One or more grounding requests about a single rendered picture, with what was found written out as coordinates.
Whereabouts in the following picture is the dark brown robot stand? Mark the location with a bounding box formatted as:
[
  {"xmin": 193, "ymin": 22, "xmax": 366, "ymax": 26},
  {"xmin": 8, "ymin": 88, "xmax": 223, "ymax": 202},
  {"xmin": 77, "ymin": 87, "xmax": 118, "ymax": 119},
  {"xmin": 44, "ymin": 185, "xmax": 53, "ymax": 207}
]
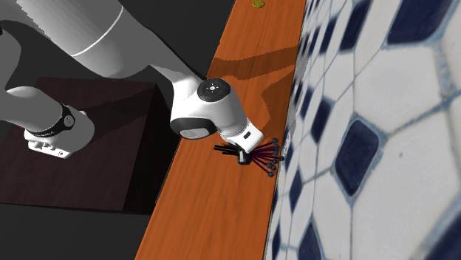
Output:
[{"xmin": 0, "ymin": 76, "xmax": 182, "ymax": 216}]

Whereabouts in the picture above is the dark purple pronged wire object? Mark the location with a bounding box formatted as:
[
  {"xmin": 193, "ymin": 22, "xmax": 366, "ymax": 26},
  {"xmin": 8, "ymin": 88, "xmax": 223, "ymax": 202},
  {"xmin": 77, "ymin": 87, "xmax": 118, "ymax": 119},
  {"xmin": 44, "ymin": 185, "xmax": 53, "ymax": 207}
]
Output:
[{"xmin": 249, "ymin": 137, "xmax": 285, "ymax": 178}]

